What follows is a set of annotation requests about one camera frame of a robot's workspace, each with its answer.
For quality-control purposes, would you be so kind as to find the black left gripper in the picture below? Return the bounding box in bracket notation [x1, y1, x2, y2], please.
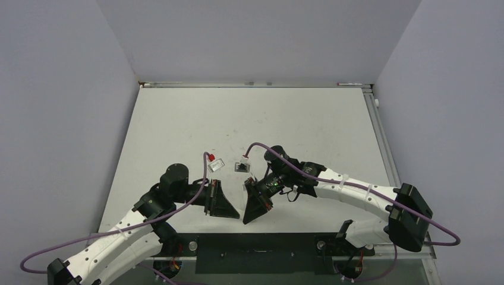
[173, 179, 240, 218]

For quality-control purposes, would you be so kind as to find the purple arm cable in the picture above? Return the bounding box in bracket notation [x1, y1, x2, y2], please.
[20, 151, 215, 285]
[244, 142, 461, 282]

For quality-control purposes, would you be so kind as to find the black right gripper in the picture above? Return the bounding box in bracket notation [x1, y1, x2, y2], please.
[243, 170, 289, 224]

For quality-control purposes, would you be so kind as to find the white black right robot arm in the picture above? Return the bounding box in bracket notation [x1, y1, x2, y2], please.
[242, 145, 433, 254]

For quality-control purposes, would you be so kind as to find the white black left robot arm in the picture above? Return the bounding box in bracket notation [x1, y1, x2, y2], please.
[47, 164, 240, 284]

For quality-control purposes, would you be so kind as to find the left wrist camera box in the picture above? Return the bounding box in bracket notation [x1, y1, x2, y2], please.
[207, 154, 225, 173]

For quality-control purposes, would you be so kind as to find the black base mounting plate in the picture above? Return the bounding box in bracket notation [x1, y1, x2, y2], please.
[153, 233, 375, 277]

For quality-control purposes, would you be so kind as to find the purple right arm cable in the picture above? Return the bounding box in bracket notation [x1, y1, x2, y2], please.
[244, 142, 461, 282]

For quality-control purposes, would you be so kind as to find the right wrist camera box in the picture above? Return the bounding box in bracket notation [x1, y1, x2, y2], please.
[234, 156, 254, 178]

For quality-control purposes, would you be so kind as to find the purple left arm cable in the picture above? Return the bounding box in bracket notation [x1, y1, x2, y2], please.
[20, 151, 215, 285]

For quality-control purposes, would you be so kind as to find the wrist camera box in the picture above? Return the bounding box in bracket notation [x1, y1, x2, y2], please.
[207, 154, 225, 173]
[234, 156, 254, 178]

